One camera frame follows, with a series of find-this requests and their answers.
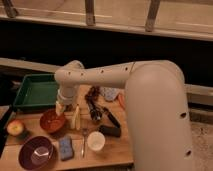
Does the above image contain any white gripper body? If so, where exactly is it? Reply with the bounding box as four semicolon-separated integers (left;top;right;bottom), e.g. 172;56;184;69
57;87;75;105

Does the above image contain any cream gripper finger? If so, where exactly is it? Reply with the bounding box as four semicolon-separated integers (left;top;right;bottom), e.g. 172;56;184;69
55;102;65;116

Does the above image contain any orange bowl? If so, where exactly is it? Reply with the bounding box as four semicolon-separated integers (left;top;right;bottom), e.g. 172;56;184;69
40;109;66;134

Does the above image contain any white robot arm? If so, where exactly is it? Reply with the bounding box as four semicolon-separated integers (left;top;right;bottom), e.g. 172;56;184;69
55;60;195;171

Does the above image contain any green plastic tray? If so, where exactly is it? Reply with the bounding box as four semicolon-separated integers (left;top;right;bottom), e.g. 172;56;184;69
13;74;58;110

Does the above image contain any brown grape bunch toy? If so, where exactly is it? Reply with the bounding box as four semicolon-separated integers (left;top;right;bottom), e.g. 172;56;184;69
85;86;100;101

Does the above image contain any metal fork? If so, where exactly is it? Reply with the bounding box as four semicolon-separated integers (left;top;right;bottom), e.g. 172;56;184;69
81;128;88;158

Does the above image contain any blue sponge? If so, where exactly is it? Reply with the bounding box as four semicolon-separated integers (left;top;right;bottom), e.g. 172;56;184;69
59;136;74;161

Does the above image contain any blue grey cloth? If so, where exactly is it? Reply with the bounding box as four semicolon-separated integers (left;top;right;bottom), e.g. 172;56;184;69
100;87;119;102

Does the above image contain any wooden cutting board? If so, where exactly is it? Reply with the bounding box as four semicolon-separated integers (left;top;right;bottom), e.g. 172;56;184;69
0;84;135;171

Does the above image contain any red yellow apple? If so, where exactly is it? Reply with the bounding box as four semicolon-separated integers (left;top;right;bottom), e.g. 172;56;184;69
7;120;25;136

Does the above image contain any white plastic cup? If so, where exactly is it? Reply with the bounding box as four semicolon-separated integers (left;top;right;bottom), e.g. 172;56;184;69
87;131;105;152

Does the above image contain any orange carrot toy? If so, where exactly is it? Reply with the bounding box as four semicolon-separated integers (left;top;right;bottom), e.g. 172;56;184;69
118;93;125;110

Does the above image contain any black rectangular block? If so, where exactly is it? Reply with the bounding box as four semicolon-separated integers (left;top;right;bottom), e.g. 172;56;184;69
99;125;121;137

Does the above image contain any black handled tool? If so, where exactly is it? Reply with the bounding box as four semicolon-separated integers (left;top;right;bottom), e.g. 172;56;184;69
87;100;102;122

